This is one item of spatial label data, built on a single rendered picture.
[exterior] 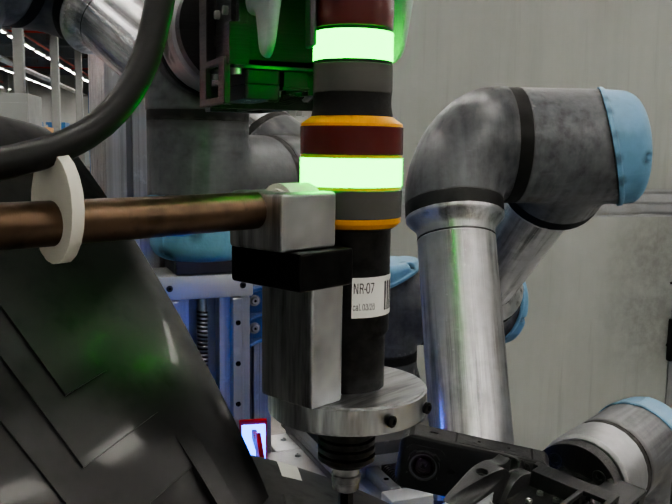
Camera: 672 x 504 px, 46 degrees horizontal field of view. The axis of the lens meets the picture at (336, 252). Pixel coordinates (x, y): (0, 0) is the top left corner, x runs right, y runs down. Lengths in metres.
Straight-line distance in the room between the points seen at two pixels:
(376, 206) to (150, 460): 0.13
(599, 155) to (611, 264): 1.73
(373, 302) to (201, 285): 0.81
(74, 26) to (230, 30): 0.49
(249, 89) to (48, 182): 0.16
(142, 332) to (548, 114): 0.53
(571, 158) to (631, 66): 1.74
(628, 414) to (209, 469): 0.47
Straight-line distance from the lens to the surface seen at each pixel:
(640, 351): 2.63
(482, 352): 0.72
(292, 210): 0.30
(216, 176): 0.57
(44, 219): 0.25
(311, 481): 0.63
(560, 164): 0.79
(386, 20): 0.34
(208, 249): 0.58
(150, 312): 0.36
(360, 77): 0.33
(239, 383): 1.18
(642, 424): 0.73
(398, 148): 0.33
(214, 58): 0.43
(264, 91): 0.40
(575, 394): 2.56
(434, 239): 0.75
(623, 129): 0.82
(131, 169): 1.21
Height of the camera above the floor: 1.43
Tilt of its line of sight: 7 degrees down
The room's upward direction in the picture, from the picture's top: 1 degrees clockwise
